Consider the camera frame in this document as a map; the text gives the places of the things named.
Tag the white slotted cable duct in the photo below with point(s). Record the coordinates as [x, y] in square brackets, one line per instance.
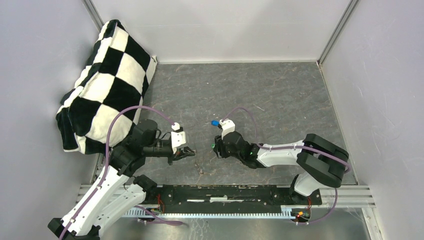
[284, 213]

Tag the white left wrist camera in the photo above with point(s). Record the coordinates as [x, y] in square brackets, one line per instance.
[178, 137]

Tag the black white checkered blanket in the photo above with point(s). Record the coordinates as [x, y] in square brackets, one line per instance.
[103, 106]

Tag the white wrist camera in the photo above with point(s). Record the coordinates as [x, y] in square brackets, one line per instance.
[226, 126]
[178, 137]

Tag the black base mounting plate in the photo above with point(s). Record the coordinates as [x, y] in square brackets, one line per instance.
[227, 199]

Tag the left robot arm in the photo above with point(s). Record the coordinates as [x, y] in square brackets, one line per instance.
[96, 212]

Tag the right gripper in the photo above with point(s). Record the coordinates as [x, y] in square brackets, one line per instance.
[219, 147]

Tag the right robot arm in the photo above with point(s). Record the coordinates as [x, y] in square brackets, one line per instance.
[324, 164]

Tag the blue tagged key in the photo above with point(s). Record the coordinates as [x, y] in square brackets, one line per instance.
[215, 123]

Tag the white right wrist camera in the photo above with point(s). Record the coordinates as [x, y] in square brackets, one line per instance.
[226, 126]

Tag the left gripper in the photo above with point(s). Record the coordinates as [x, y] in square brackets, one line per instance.
[180, 153]

